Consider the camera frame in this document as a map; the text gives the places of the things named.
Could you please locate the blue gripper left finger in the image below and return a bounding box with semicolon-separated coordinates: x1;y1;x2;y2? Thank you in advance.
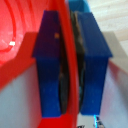
31;9;69;119

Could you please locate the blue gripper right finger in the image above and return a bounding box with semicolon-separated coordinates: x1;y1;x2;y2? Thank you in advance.
71;11;113;116

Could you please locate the red bowl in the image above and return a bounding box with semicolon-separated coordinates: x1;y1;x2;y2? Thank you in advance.
0;0;84;128

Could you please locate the blue cup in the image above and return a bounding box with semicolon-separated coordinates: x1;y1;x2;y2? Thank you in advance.
67;0;90;14

